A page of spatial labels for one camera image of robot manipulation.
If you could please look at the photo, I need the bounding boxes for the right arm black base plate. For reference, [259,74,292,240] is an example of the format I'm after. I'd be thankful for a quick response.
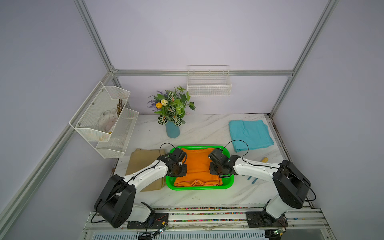
[246,212,288,228]

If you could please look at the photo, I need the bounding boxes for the teal yellow garden fork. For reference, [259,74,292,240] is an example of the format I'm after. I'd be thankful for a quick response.
[248,157,269,185]

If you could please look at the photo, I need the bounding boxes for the orange pants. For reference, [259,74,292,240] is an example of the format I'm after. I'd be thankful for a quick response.
[174,148,223,188]

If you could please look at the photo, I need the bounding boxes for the teal pants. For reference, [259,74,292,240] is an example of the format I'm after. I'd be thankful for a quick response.
[229,120,274,153]

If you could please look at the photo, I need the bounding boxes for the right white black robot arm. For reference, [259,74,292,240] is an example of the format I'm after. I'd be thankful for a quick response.
[208,148,317,223]

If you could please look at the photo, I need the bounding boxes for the white mesh two-tier shelf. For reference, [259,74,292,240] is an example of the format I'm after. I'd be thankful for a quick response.
[69,82,139,159]

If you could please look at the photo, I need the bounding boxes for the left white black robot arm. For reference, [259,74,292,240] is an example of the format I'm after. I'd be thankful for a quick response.
[91,148,188,229]

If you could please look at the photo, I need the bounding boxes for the tan pants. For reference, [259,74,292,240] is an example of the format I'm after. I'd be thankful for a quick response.
[126,149,166,192]

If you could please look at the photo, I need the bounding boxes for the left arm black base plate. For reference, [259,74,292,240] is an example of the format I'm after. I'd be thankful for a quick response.
[127,213,169,230]

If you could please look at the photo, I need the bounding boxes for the white wire wall basket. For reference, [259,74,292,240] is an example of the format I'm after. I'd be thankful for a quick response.
[187,65,232,97]

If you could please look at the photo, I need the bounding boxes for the artificial plant in teal vase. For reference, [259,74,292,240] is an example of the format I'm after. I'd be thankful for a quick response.
[147,86,196,139]

